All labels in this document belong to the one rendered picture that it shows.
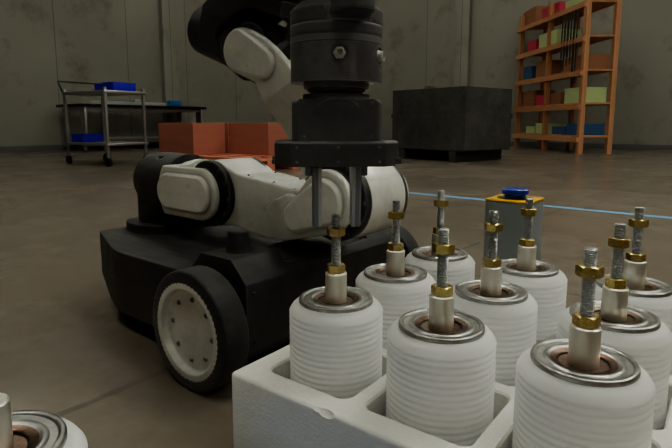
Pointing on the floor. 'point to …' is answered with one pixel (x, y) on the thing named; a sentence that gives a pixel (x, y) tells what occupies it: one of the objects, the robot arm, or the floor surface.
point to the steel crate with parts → (452, 122)
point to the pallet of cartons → (223, 140)
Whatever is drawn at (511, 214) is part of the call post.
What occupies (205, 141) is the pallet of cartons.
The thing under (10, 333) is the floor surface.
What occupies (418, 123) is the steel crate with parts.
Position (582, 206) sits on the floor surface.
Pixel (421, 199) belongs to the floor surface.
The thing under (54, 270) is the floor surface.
